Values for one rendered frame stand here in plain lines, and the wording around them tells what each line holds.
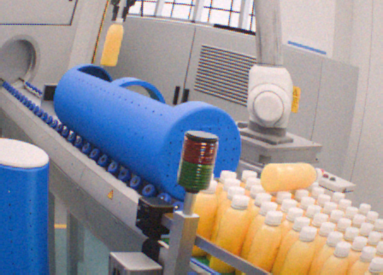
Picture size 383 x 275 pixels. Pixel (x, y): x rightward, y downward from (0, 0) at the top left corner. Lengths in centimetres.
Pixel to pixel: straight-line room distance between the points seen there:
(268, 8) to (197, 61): 191
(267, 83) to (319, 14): 250
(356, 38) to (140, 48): 175
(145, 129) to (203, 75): 215
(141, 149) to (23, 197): 45
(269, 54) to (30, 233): 107
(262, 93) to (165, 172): 48
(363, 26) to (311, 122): 154
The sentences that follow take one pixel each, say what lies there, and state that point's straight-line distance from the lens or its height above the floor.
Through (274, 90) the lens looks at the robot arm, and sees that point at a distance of 205.
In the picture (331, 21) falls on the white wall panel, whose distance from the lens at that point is 444.
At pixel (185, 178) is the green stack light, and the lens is 118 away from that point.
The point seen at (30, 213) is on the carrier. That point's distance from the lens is 164.
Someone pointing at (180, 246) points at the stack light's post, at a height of 103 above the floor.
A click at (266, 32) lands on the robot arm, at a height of 149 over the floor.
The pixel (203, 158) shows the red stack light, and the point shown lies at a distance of 117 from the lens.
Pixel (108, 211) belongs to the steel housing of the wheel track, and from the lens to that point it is 200.
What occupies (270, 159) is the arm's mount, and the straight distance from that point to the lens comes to 223.
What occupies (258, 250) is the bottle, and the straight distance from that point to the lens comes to 132.
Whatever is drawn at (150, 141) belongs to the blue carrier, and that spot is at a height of 112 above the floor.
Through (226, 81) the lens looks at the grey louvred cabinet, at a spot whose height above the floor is 112.
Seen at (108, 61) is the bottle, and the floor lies 126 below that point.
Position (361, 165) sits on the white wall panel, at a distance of 457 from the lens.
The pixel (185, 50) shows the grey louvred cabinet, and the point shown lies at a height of 125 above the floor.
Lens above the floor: 147
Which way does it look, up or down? 10 degrees down
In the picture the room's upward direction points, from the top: 10 degrees clockwise
